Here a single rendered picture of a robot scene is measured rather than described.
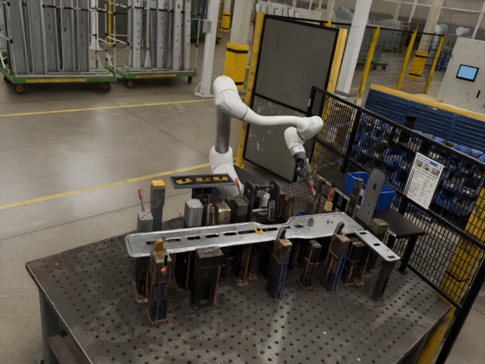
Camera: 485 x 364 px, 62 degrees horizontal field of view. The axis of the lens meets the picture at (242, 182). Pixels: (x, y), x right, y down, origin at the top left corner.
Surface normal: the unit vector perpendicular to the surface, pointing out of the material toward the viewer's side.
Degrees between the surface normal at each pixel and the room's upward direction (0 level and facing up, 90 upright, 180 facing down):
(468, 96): 90
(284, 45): 90
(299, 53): 89
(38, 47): 86
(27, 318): 0
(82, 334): 0
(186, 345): 0
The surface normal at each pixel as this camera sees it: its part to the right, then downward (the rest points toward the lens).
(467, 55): -0.72, 0.19
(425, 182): -0.91, 0.05
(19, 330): 0.14, -0.90
